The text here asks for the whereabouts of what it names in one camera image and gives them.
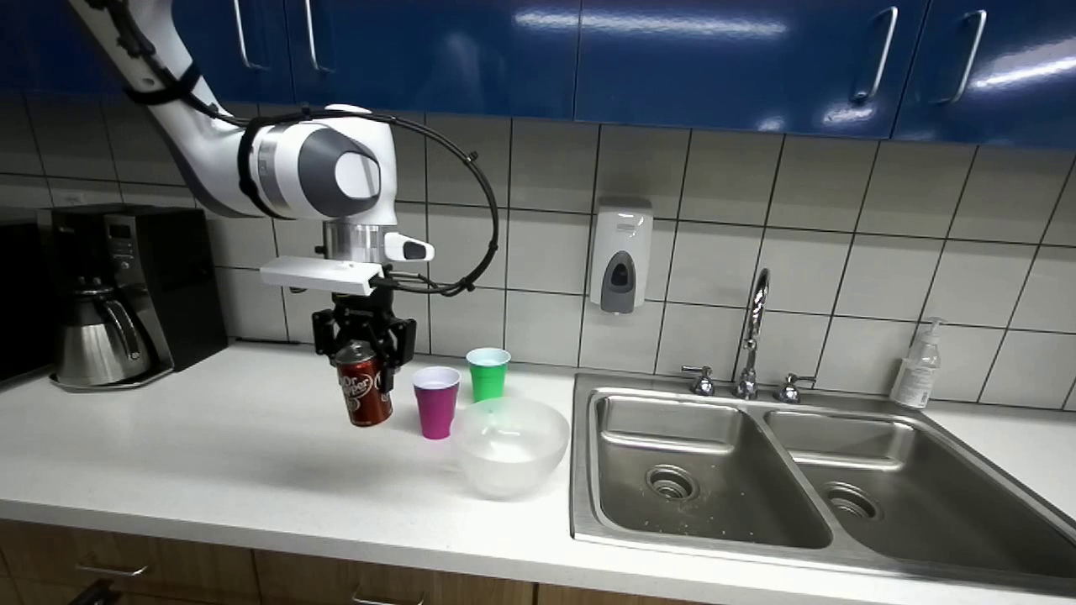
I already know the stainless steel double sink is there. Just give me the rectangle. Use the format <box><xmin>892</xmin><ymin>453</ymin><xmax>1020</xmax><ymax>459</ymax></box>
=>
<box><xmin>570</xmin><ymin>372</ymin><xmax>1076</xmax><ymax>598</ymax></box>

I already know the white wall soap dispenser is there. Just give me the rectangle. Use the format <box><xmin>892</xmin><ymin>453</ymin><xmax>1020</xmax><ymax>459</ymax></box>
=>
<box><xmin>586</xmin><ymin>198</ymin><xmax>656</xmax><ymax>317</ymax></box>

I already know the chrome faucet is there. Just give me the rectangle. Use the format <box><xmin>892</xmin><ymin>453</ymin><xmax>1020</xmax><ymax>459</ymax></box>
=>
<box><xmin>733</xmin><ymin>267</ymin><xmax>773</xmax><ymax>401</ymax></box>

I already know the steel coffee carafe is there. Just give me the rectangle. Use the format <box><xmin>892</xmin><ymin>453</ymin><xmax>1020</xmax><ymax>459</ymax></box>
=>
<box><xmin>52</xmin><ymin>278</ymin><xmax>172</xmax><ymax>393</ymax></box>

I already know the red soda can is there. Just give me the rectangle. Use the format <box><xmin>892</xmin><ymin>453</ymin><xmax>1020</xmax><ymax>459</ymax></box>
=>
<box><xmin>332</xmin><ymin>340</ymin><xmax>398</xmax><ymax>431</ymax></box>

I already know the metal wall cabinet handle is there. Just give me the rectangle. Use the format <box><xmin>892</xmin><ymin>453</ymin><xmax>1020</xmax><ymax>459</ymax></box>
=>
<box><xmin>854</xmin><ymin>5</ymin><xmax>904</xmax><ymax>108</ymax></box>
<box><xmin>298</xmin><ymin>0</ymin><xmax>330</xmax><ymax>76</ymax></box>
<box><xmin>230</xmin><ymin>0</ymin><xmax>257</xmax><ymax>75</ymax></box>
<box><xmin>946</xmin><ymin>7</ymin><xmax>993</xmax><ymax>110</ymax></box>

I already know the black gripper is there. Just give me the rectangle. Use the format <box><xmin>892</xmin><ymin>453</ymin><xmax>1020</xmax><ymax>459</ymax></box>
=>
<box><xmin>308</xmin><ymin>292</ymin><xmax>421</xmax><ymax>398</ymax></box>

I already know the black appliance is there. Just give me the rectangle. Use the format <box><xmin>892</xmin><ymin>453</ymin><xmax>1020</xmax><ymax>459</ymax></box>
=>
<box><xmin>0</xmin><ymin>215</ymin><xmax>53</xmax><ymax>385</ymax></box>

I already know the green plastic cup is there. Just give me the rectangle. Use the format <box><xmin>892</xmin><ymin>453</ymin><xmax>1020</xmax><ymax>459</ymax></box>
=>
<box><xmin>463</xmin><ymin>343</ymin><xmax>516</xmax><ymax>408</ymax></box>

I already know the clear spray bottle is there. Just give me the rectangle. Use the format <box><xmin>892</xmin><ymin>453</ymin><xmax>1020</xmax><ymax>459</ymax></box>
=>
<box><xmin>888</xmin><ymin>317</ymin><xmax>946</xmax><ymax>415</ymax></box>

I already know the blue wall cabinet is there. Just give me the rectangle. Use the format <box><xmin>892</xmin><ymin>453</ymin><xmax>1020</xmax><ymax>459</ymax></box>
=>
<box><xmin>165</xmin><ymin>0</ymin><xmax>1076</xmax><ymax>156</ymax></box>

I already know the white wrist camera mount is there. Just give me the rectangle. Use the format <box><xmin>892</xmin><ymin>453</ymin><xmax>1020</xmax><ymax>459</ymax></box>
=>
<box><xmin>258</xmin><ymin>252</ymin><xmax>389</xmax><ymax>298</ymax></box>

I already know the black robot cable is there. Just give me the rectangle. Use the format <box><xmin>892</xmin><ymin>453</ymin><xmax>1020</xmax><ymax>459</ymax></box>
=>
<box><xmin>265</xmin><ymin>104</ymin><xmax>505</xmax><ymax>298</ymax></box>

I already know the black coffee maker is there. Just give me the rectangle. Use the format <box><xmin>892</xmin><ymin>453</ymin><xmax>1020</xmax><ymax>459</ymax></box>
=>
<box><xmin>41</xmin><ymin>202</ymin><xmax>233</xmax><ymax>393</ymax></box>

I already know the purple plastic cup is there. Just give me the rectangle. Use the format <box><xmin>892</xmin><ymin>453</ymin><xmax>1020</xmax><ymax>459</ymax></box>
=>
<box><xmin>412</xmin><ymin>363</ymin><xmax>463</xmax><ymax>443</ymax></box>

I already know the wooden base cabinet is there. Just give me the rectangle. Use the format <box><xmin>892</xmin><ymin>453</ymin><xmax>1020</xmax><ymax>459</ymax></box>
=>
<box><xmin>0</xmin><ymin>514</ymin><xmax>719</xmax><ymax>605</ymax></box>

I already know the clear plastic bowl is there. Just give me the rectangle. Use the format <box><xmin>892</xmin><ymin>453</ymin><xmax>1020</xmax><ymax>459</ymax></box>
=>
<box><xmin>451</xmin><ymin>398</ymin><xmax>572</xmax><ymax>505</ymax></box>

